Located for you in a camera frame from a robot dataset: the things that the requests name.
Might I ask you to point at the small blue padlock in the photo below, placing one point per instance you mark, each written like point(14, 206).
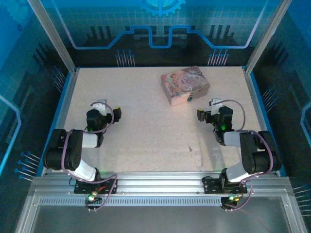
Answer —
point(190, 98)

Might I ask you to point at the small silver key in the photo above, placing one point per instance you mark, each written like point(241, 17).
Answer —
point(190, 148)

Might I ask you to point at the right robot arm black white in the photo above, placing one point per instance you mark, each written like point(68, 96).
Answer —
point(255, 155)

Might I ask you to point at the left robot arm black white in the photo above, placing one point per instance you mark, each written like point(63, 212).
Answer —
point(73, 150)

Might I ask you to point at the pink floral printed box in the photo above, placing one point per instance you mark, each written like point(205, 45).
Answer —
point(184, 82)

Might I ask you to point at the small LED circuit board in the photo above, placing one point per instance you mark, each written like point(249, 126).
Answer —
point(230, 200)
point(91, 198)

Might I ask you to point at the aluminium framed clear panel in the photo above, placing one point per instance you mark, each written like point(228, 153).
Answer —
point(155, 221)

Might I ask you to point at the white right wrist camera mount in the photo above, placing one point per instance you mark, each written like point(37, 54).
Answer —
point(215, 108)

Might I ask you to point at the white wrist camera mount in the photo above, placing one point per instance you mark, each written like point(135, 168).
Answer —
point(101, 106)
point(215, 108)

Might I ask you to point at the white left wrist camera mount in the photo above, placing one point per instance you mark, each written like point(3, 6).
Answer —
point(101, 106)

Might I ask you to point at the aluminium table side rail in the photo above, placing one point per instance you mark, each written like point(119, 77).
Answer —
point(255, 102)
point(66, 102)

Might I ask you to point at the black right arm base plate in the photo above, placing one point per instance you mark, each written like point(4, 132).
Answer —
point(211, 185)

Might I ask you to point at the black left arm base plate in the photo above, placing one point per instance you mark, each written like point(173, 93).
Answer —
point(109, 187)

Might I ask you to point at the aluminium mounting rail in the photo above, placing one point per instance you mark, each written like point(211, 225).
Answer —
point(158, 182)

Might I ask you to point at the aluminium frame post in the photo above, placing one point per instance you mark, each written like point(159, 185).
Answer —
point(267, 34)
point(52, 34)

